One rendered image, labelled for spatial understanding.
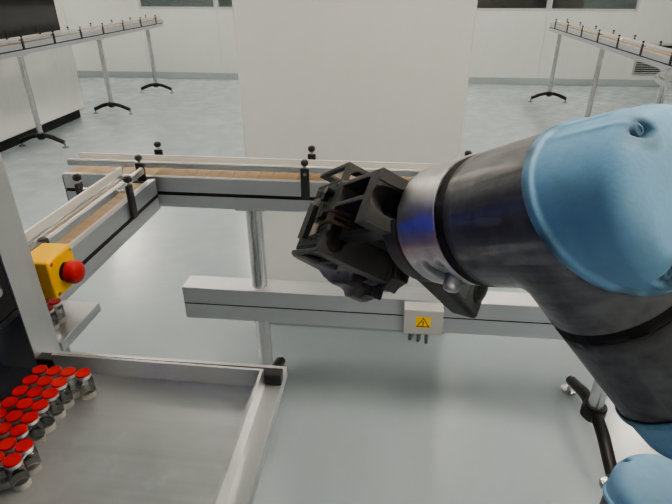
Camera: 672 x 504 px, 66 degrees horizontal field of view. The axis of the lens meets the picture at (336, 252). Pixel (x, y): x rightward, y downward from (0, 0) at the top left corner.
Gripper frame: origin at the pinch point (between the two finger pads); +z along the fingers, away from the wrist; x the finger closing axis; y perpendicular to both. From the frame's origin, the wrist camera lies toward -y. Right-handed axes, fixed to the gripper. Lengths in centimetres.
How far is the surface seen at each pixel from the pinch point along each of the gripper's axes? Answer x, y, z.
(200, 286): 2, -12, 126
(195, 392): 21.5, -0.4, 34.5
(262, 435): 22.9, -8.7, 23.4
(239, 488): 28.6, -5.9, 17.6
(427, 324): -10, -73, 87
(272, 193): -28, -15, 94
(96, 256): 6, 20, 85
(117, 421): 28.2, 8.6, 34.0
